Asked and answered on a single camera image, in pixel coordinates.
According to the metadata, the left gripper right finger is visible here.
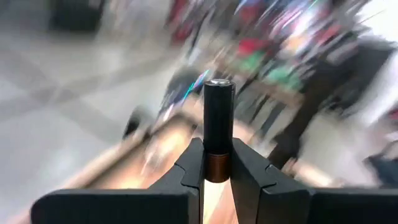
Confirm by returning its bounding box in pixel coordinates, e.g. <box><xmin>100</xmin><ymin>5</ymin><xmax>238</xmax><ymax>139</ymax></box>
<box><xmin>230</xmin><ymin>138</ymin><xmax>398</xmax><ymax>224</ymax></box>

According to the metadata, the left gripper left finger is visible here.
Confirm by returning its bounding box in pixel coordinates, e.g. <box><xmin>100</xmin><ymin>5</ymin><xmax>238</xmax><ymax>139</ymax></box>
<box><xmin>30</xmin><ymin>138</ymin><xmax>205</xmax><ymax>224</ymax></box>

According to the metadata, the black copper-top battery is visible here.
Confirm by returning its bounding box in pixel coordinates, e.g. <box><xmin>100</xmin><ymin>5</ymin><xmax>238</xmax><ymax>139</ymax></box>
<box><xmin>203</xmin><ymin>79</ymin><xmax>236</xmax><ymax>184</ymax></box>

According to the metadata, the black table clamp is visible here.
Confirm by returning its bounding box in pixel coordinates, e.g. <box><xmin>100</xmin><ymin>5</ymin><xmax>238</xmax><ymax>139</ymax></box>
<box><xmin>123</xmin><ymin>105</ymin><xmax>153</xmax><ymax>141</ymax></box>

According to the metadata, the black computer tower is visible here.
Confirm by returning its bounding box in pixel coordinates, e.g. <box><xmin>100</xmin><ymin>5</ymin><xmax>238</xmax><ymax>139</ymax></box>
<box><xmin>158</xmin><ymin>67</ymin><xmax>215</xmax><ymax>116</ymax></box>

